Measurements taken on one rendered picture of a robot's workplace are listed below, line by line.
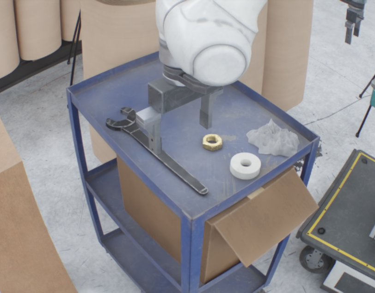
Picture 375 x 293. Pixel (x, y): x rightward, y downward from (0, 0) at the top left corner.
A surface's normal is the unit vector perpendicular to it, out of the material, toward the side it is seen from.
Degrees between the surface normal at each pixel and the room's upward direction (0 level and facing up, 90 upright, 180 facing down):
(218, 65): 96
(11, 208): 90
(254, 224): 26
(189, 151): 0
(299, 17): 90
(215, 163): 0
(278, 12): 90
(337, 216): 0
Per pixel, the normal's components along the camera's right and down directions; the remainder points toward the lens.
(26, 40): -0.14, 0.63
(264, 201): 0.30, -0.47
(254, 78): 0.65, 0.50
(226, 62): 0.12, 0.72
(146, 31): 0.35, 0.60
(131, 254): 0.02, -0.77
